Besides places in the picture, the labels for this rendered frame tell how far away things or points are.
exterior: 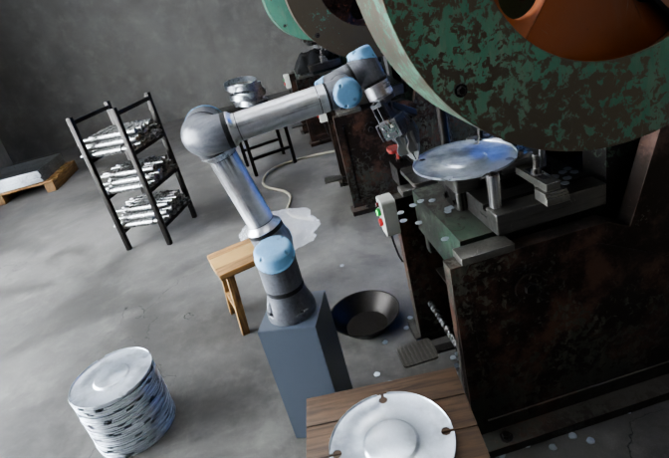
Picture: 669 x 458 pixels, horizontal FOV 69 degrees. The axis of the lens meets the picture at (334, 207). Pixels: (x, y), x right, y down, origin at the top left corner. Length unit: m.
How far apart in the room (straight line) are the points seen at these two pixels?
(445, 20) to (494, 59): 0.11
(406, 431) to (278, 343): 0.48
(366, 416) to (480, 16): 0.93
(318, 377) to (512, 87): 1.04
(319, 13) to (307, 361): 1.71
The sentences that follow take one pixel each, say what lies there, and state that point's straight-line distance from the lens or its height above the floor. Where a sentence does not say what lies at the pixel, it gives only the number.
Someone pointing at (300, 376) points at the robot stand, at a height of 0.27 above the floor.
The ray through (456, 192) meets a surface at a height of 0.71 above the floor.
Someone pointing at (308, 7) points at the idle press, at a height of 1.24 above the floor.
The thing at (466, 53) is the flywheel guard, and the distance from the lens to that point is 0.86.
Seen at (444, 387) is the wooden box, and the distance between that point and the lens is 1.33.
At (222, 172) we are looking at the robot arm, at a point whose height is 0.90.
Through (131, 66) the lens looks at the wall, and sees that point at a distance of 8.06.
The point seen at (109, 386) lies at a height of 0.25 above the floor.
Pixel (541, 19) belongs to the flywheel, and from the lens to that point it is 1.00.
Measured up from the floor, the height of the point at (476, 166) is 0.78.
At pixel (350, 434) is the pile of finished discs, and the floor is 0.35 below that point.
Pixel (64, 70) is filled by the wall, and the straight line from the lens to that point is 8.31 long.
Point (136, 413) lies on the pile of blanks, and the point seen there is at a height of 0.15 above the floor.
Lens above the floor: 1.30
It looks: 24 degrees down
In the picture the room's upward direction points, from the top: 14 degrees counter-clockwise
